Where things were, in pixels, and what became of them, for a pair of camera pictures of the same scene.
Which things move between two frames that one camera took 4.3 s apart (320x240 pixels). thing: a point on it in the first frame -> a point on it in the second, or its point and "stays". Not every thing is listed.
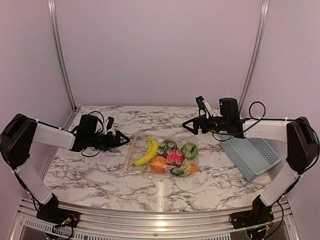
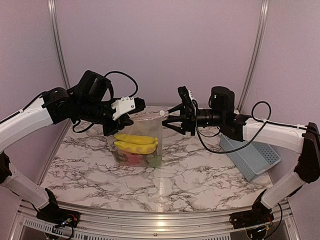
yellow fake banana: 153,148 -> 136,144
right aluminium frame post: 254,53 stays
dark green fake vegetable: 166,145 -> 154,161
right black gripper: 196,121 -> 187,117
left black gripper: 111,143 -> 122,121
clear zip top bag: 151,153 -> 140,144
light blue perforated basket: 250,156 stays
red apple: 174,157 -> 134,158
